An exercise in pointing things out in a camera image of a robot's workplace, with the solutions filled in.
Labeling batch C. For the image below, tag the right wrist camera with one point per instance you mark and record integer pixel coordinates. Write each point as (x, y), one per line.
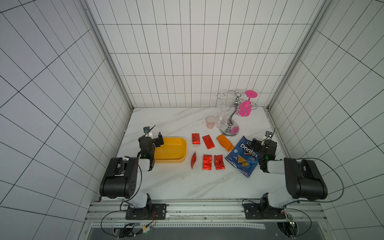
(269, 134)

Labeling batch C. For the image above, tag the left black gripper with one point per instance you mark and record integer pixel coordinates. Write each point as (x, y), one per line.
(156, 140)

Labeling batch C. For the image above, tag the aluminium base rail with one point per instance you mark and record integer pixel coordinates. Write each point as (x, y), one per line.
(180, 214)

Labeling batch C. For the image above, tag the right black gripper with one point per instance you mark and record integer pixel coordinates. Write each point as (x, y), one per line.
(259, 147)

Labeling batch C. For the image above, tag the clear wine glass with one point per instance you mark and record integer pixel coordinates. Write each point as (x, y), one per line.
(221, 117)

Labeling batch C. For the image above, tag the yellow plastic storage box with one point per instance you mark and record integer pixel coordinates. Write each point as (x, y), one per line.
(174, 150)

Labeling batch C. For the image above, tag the blue Doritos chip bag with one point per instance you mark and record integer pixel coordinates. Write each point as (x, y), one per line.
(243, 157)

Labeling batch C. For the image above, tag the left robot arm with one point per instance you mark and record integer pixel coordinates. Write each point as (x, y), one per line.
(123, 179)

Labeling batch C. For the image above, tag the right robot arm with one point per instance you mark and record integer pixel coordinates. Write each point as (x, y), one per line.
(303, 181)

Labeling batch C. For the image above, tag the pink wine glass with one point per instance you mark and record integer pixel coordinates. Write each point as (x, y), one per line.
(247, 106)

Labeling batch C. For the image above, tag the red tea bag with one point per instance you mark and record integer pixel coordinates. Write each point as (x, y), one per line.
(207, 162)
(208, 142)
(219, 162)
(196, 139)
(193, 160)

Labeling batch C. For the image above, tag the clear pink cup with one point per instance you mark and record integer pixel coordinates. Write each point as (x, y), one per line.
(210, 122)

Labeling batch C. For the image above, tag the orange tea bag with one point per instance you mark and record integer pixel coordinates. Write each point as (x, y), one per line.
(225, 143)

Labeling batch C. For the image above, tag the silver glass holder stand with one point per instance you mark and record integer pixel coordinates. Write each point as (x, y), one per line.
(232, 128)

